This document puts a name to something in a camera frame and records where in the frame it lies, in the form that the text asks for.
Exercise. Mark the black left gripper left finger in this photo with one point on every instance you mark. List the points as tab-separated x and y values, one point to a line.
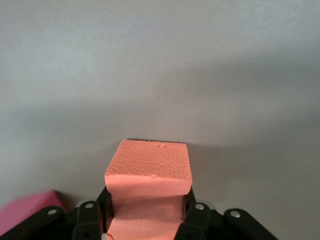
85	220

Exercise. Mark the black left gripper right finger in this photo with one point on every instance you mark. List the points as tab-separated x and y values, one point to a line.
205	222

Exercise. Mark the orange foam cube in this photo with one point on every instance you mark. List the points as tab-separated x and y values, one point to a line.
150	162

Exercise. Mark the red foam cube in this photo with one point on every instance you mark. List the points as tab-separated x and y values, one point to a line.
25	207

